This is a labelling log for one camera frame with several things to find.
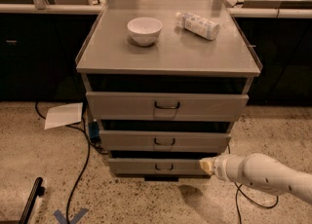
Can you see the white ceramic bowl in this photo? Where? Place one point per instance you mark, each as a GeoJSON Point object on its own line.
{"type": "Point", "coordinates": [144, 31]}

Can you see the grey drawer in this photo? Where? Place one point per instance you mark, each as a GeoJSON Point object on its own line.
{"type": "Point", "coordinates": [166, 106]}
{"type": "Point", "coordinates": [168, 141]}
{"type": "Point", "coordinates": [156, 166]}

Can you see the grey bottom drawer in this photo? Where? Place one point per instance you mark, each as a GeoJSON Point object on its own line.
{"type": "Point", "coordinates": [156, 166]}

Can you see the dark lab bench left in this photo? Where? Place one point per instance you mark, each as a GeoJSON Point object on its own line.
{"type": "Point", "coordinates": [37, 55]}

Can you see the black bar floor object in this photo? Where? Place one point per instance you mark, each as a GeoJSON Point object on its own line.
{"type": "Point", "coordinates": [37, 190]}

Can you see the grey metal drawer cabinet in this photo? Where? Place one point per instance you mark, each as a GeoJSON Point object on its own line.
{"type": "Point", "coordinates": [178, 62]}

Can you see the grey top drawer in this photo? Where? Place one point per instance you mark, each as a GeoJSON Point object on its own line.
{"type": "Point", "coordinates": [166, 106]}

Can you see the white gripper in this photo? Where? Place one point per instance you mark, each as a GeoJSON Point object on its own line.
{"type": "Point", "coordinates": [219, 168]}

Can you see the white paper sheet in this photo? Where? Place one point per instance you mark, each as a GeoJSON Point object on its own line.
{"type": "Point", "coordinates": [63, 115]}

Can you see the dark lab bench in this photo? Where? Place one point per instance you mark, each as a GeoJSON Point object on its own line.
{"type": "Point", "coordinates": [282, 41]}
{"type": "Point", "coordinates": [37, 55]}

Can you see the dark lab bench right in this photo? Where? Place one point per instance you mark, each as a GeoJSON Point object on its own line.
{"type": "Point", "coordinates": [282, 41]}

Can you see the grey middle drawer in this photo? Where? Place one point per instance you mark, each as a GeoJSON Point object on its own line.
{"type": "Point", "coordinates": [168, 141]}

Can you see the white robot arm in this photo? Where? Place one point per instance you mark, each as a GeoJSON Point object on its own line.
{"type": "Point", "coordinates": [260, 172]}

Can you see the white plastic bottle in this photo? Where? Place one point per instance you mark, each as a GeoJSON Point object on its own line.
{"type": "Point", "coordinates": [198, 25]}

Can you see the blue power adapter box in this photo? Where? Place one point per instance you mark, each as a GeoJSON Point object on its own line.
{"type": "Point", "coordinates": [93, 132]}

